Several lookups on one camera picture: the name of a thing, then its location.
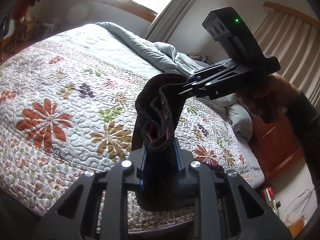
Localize black pants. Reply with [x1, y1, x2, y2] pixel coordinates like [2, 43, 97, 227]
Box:
[131, 73, 221, 212]

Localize black right sleeve forearm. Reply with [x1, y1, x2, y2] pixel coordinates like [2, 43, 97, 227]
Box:
[285, 89, 320, 181]

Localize right hand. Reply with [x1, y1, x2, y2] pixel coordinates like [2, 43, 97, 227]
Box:
[235, 73, 300, 116]

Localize beige curtain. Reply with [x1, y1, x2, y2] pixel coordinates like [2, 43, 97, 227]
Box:
[255, 2, 319, 107]

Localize red wooden headboard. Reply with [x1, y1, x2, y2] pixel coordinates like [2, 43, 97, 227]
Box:
[249, 112, 303, 183]

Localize grey-green comforter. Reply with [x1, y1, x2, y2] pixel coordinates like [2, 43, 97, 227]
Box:
[97, 22, 253, 141]

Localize floral quilted bedspread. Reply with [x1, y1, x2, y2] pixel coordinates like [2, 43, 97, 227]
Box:
[1, 24, 265, 234]

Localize grey window curtain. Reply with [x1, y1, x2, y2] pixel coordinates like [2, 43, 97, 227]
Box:
[144, 0, 196, 42]

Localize dark chair with clothes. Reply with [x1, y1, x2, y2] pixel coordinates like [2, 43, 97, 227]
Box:
[0, 0, 51, 53]

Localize white cables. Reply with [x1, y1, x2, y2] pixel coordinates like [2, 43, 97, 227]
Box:
[282, 188, 316, 224]

